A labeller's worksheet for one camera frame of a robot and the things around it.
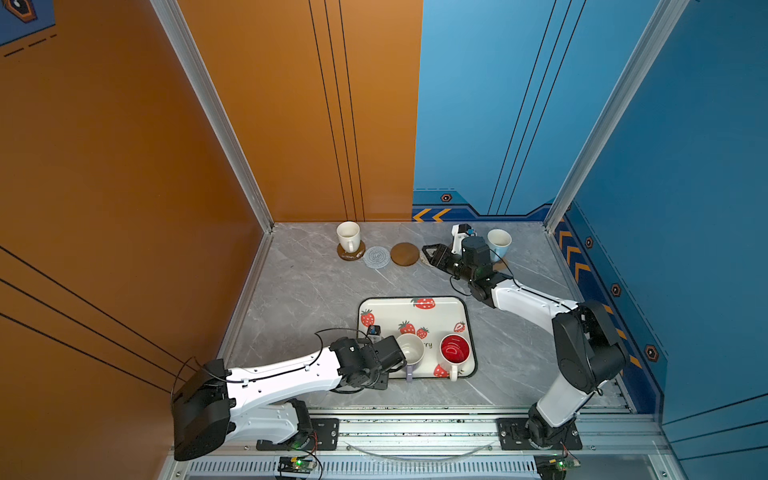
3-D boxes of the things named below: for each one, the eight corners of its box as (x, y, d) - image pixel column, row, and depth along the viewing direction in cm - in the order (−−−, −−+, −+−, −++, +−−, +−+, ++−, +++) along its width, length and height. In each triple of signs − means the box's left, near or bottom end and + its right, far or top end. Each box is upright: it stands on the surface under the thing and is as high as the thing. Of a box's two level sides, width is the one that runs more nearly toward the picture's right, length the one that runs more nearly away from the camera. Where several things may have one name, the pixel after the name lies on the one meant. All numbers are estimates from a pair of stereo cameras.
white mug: (338, 262, 110) (334, 243, 102) (342, 241, 117) (337, 221, 108) (359, 262, 110) (356, 242, 102) (361, 241, 117) (359, 221, 108)
